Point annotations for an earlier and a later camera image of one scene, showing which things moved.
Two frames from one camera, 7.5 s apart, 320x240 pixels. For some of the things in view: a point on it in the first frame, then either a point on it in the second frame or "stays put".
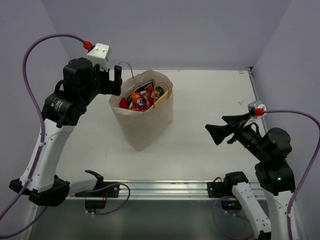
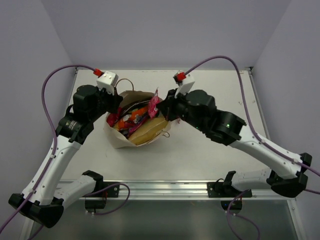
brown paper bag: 140,127 -> 128,98
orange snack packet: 138,101 -> 135,116
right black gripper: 219,132 -> 167,107
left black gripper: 107,81 -> 111,101
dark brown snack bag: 140,88 -> 139,105
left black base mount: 102,189 stays put
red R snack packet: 123,103 -> 112,118
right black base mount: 224,188 stays put
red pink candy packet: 148,94 -> 152,112
